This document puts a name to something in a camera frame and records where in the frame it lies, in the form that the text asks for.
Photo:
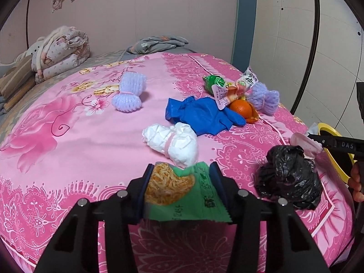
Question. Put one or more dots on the striped pillow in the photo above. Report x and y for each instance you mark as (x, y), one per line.
(14, 85)

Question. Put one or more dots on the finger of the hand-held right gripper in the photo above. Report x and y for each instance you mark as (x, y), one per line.
(318, 140)

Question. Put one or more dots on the blue rubber glove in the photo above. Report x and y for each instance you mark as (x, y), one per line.
(204, 116)

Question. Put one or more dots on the black pole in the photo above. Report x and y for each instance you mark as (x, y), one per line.
(27, 22)
(315, 34)

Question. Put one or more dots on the green noodle snack packet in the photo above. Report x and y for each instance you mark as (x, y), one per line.
(204, 202)

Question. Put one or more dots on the person's right hand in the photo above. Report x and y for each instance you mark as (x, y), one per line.
(357, 180)

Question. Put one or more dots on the pink floral bedsheet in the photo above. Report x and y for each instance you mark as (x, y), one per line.
(85, 148)

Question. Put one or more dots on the purple foam fruit net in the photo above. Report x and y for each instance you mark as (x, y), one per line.
(130, 88)
(267, 99)

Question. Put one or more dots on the grey floral pillow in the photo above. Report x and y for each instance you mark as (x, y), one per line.
(159, 44)

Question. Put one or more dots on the pink plastic wrapper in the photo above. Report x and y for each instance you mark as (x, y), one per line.
(303, 143)

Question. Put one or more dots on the black plastic bag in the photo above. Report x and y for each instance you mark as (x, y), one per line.
(287, 176)

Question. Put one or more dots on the orange fruit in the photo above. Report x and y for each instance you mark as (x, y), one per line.
(240, 108)

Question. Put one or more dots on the white tissue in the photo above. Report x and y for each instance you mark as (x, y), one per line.
(312, 128)

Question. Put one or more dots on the white printed snack wrapper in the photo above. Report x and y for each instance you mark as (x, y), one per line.
(247, 81)

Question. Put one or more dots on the green yellow snack wrapper bundle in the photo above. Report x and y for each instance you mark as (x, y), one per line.
(213, 81)

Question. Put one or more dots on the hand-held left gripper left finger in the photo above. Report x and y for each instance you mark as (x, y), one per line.
(146, 182)

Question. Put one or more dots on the blue-grey door frame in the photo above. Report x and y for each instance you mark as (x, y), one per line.
(240, 20)

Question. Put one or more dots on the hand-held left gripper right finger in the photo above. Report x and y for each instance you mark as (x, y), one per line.
(217, 182)

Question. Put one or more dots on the pink white snack wrapper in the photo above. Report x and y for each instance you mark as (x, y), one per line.
(223, 96)

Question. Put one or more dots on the white foam fruit net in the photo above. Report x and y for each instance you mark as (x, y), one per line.
(182, 148)

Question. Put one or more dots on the folded floral quilt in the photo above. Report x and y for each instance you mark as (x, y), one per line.
(62, 54)

